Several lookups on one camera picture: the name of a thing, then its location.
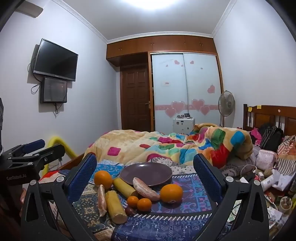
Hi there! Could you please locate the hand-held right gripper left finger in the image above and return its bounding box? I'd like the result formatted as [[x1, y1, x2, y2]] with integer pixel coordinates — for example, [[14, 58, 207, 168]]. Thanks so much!
[[20, 153, 111, 241]]

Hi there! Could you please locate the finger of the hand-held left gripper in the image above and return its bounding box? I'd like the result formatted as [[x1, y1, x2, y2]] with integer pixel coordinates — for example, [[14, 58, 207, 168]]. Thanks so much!
[[9, 144, 66, 173], [3, 139, 46, 159]]

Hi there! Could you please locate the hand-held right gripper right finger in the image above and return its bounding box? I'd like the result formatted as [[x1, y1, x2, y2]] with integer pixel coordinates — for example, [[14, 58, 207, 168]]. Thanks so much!
[[192, 153, 270, 241]]

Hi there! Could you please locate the large orange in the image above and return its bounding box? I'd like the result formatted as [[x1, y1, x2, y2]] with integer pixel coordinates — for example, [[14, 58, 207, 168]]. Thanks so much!
[[94, 170, 113, 190], [160, 184, 184, 204]]

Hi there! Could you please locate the small peeled pomelo segment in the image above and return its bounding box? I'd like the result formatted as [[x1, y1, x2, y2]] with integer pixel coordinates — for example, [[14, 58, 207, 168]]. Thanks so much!
[[97, 185, 108, 217]]

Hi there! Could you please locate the yellow sugarcane piece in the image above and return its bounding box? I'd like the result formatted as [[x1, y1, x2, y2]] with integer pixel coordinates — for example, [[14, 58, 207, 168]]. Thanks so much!
[[112, 177, 139, 198], [105, 190, 127, 224]]

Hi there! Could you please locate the small mandarin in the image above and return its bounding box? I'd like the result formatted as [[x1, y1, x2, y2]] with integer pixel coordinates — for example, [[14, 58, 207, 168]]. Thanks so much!
[[137, 198, 152, 212], [127, 196, 139, 208]]

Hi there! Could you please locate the purple plate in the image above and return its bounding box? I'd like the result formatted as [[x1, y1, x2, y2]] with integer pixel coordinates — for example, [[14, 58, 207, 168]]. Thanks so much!
[[120, 162, 173, 188]]

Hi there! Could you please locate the large peeled pomelo segment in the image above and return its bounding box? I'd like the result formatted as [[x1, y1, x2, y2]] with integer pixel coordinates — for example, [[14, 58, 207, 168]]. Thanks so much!
[[132, 177, 160, 201]]

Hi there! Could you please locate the yellow foam tube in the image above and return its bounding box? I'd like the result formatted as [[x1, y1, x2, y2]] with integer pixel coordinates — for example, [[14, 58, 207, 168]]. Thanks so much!
[[47, 136, 78, 172]]

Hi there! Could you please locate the white appliance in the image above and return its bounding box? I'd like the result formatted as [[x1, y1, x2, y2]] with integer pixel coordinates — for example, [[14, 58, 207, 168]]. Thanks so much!
[[173, 113, 195, 135]]

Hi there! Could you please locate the patterned blue cloth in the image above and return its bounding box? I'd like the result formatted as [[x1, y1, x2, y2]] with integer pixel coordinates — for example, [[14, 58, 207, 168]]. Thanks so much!
[[38, 160, 234, 241]]

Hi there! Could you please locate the pink bag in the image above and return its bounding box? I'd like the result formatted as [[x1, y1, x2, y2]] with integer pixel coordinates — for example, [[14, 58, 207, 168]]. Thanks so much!
[[255, 149, 277, 171]]

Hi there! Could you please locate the colourful patchwork quilt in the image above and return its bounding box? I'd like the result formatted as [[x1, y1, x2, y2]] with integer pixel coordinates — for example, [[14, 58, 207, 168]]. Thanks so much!
[[83, 123, 253, 169]]

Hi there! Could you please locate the black backpack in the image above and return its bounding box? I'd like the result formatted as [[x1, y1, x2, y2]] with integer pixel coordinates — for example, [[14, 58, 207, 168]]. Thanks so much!
[[260, 126, 284, 152]]

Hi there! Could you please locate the standing fan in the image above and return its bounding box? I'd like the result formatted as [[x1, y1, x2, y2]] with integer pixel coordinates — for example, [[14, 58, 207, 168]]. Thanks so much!
[[218, 90, 236, 127]]

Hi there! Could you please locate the wooden headboard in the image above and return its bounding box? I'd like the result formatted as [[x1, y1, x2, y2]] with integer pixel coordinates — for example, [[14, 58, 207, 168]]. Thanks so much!
[[243, 104, 296, 137]]

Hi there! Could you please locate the striped cloth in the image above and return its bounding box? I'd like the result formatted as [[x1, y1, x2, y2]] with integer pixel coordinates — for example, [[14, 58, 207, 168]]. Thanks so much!
[[277, 136, 296, 172]]

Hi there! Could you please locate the wooden wardrobe with heart stickers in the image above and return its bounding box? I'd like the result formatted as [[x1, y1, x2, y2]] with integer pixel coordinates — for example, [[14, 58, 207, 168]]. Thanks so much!
[[106, 35, 223, 134]]

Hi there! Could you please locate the wooden door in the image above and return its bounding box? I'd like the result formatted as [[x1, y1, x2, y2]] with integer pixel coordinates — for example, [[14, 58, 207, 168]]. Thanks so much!
[[120, 65, 152, 130]]

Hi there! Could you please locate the white air conditioner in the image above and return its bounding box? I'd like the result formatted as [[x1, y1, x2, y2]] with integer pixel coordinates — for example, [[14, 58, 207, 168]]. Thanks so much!
[[16, 0, 44, 18]]

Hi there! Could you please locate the small black wall monitor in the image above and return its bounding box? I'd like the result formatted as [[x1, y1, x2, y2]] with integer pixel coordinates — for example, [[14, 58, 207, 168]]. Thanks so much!
[[40, 77, 68, 104]]

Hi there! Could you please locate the wall-mounted black television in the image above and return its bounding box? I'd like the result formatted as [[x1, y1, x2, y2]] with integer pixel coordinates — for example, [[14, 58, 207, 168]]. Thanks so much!
[[33, 38, 78, 82]]

